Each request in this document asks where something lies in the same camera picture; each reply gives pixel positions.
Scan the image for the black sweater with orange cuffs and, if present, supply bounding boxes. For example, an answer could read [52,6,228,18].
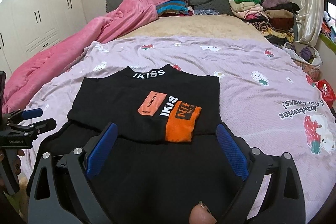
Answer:
[38,65,242,223]

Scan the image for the striped blue folded clothes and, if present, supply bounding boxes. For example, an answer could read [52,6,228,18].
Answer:
[156,0,194,17]

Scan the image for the pile of folded clothes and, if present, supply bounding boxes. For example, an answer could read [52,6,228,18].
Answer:
[228,0,300,47]

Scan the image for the left hand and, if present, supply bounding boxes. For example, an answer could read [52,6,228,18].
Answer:
[0,149,25,190]

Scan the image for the right hand thumb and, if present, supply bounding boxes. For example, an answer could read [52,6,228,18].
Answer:
[189,201,217,224]

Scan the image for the pink quilt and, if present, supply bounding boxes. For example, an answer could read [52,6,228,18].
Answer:
[1,0,171,113]

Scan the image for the lilac strawberry print bedsheet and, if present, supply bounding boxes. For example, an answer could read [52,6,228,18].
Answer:
[19,35,336,223]

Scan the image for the white wardrobe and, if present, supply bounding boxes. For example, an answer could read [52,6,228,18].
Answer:
[1,0,87,76]

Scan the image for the red plastic bag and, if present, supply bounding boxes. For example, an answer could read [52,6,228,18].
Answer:
[315,80,336,109]

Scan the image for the white bag with purple cloth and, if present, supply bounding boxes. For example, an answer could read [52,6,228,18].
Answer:
[282,42,323,67]

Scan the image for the beige mattress cover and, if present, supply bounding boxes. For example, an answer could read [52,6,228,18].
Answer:
[122,15,265,42]

